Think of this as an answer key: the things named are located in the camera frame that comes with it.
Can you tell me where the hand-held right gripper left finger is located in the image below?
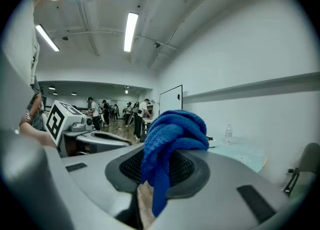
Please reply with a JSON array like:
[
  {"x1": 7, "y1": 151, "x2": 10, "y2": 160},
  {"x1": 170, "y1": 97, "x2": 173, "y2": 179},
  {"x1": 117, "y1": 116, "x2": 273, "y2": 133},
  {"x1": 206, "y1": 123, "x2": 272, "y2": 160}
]
[{"x1": 43, "y1": 143, "x2": 146, "y2": 230}]

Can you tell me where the long ceiling light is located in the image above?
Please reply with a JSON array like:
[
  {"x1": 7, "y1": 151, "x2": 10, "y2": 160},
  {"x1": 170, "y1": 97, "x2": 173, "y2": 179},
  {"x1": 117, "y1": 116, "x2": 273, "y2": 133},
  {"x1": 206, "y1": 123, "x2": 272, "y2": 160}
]
[
  {"x1": 34, "y1": 24, "x2": 61, "y2": 52},
  {"x1": 123, "y1": 12, "x2": 139, "y2": 53}
]

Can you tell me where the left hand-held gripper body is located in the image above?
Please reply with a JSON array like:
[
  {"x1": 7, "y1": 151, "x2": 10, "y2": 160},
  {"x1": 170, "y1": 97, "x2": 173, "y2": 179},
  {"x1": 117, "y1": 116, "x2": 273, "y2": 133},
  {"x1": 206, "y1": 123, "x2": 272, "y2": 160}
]
[{"x1": 45, "y1": 100, "x2": 97, "y2": 158}]

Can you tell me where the person's light shirt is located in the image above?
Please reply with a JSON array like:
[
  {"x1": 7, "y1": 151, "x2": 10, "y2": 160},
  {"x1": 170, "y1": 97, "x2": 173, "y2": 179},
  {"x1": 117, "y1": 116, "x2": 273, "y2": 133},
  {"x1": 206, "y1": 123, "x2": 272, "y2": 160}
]
[{"x1": 0, "y1": 0, "x2": 41, "y2": 134}]

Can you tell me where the person's left forearm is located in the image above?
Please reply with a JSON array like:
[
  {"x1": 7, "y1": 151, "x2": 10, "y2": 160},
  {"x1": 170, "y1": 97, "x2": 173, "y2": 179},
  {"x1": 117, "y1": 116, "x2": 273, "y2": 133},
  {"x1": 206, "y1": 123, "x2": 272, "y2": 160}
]
[{"x1": 19, "y1": 121, "x2": 57, "y2": 148}]

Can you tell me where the blue cloth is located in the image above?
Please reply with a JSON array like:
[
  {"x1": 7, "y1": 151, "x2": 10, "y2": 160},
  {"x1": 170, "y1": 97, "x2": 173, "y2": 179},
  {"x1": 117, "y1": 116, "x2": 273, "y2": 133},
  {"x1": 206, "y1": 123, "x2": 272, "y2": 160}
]
[{"x1": 141, "y1": 110, "x2": 210, "y2": 217}]

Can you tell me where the grey chair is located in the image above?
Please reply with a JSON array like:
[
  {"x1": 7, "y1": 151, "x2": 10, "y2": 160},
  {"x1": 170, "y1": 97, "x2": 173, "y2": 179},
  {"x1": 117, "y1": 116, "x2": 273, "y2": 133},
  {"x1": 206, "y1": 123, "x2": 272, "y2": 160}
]
[{"x1": 283, "y1": 142, "x2": 320, "y2": 197}]

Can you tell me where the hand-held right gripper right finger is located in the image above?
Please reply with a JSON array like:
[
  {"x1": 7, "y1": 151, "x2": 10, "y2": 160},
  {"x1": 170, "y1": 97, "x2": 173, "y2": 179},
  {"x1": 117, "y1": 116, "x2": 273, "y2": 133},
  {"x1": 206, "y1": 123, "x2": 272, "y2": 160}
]
[{"x1": 147, "y1": 148, "x2": 293, "y2": 230}]

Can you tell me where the whiteboard on black stand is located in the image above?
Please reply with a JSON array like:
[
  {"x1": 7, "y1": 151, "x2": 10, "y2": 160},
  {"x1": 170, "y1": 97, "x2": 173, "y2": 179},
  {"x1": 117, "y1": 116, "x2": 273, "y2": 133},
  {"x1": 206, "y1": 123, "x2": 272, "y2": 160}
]
[{"x1": 159, "y1": 85, "x2": 184, "y2": 116}]

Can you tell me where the white desk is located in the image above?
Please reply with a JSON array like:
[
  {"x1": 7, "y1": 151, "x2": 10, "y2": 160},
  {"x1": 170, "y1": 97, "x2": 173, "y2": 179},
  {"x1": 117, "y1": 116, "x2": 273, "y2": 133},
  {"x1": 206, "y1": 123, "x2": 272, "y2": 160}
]
[{"x1": 142, "y1": 117, "x2": 155, "y2": 135}]

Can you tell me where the clear plastic bottle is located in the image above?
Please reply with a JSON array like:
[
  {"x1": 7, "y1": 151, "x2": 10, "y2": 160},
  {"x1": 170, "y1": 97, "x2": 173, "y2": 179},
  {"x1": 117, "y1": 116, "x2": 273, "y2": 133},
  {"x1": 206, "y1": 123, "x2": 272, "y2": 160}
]
[{"x1": 224, "y1": 124, "x2": 234, "y2": 145}]

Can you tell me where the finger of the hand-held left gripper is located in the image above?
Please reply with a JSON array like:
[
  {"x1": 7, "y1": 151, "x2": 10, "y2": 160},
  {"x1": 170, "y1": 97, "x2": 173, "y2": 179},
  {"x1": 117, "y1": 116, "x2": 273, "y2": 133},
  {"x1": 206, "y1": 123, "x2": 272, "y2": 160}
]
[
  {"x1": 90, "y1": 130, "x2": 132, "y2": 144},
  {"x1": 75, "y1": 133, "x2": 133, "y2": 153}
]

